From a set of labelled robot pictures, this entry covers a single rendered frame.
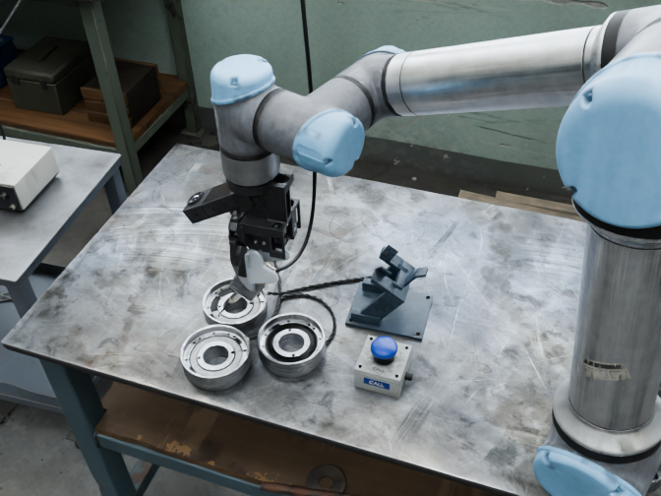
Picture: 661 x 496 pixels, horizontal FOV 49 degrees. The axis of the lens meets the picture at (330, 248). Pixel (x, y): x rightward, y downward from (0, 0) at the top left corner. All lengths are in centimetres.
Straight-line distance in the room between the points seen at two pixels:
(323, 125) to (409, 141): 202
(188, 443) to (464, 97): 85
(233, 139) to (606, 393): 50
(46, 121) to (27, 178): 122
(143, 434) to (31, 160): 69
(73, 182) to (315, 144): 108
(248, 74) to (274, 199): 18
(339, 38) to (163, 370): 176
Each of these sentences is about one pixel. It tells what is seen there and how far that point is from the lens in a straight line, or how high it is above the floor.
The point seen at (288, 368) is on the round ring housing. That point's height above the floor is 83.
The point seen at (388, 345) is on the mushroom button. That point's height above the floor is 87.
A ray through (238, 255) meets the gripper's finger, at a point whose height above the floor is 102.
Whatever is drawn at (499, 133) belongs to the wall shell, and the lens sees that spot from 272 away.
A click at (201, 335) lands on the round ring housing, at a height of 83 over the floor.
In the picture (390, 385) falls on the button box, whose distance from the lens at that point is 109.
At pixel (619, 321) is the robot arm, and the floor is 121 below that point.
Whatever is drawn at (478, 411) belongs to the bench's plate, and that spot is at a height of 80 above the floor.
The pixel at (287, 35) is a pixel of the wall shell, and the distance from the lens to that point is 277.
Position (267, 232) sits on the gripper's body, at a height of 106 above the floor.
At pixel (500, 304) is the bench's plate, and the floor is 80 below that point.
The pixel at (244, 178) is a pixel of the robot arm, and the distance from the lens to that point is 92.
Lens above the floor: 170
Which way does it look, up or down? 42 degrees down
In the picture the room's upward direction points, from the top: 2 degrees counter-clockwise
